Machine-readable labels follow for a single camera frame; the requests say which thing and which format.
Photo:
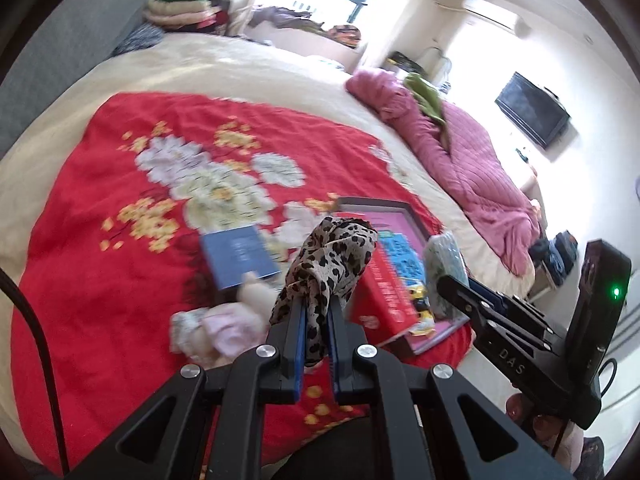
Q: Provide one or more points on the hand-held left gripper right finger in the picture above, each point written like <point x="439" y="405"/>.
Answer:
<point x="334" y="346"/>

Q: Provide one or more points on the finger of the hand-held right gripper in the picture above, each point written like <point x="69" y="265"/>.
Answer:
<point x="484" y="294"/>
<point x="462" y="297"/>

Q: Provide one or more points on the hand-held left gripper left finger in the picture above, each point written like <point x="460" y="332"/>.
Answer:
<point x="299" y="341"/>

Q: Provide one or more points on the pale floral scrunchie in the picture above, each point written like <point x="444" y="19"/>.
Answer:
<point x="445" y="255"/>

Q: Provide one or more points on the white plush teddy bear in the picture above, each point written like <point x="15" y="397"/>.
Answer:
<point x="235" y="330"/>

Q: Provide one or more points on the red tissue box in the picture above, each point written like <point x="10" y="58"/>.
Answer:
<point x="385" y="295"/>

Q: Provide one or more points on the leopard print scrunchie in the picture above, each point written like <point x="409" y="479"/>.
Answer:
<point x="330" y="255"/>

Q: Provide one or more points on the shallow grey cardboard box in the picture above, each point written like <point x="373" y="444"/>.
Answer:
<point x="380" y="204"/>

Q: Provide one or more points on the person's right hand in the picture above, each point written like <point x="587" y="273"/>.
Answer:
<point x="542" y="422"/>

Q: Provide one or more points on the dark clothes pile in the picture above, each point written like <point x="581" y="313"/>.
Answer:
<point x="557" y="255"/>

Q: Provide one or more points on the pink book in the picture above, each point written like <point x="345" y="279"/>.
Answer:
<point x="395" y="225"/>

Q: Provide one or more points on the blue booklet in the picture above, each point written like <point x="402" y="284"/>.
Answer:
<point x="237" y="255"/>

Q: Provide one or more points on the pink quilt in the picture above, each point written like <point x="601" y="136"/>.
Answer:
<point x="470" y="160"/>

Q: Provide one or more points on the red floral blanket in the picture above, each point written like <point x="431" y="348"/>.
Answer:
<point x="125" y="285"/>

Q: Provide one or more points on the green cloth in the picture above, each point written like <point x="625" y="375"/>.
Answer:
<point x="425" y="95"/>

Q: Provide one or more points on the bed with cream sheet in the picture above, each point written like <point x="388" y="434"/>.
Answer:
<point x="280" y="80"/>

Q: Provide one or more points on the white air conditioner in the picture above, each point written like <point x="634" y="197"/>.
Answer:
<point x="492" y="12"/>

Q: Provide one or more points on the colourful patterned cloth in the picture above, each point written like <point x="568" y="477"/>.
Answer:
<point x="345" y="35"/>

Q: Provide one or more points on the grey clothes heap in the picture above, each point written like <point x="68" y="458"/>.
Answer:
<point x="285" y="16"/>

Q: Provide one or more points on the dark blue patterned cloth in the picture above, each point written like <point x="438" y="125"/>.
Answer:
<point x="140" y="40"/>

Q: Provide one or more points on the stack of folded clothes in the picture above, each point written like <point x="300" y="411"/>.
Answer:
<point x="180" y="7"/>

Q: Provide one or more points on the grey padded headboard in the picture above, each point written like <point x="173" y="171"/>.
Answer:
<point x="60" y="60"/>

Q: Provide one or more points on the wall television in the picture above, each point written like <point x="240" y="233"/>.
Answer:
<point x="532" y="110"/>

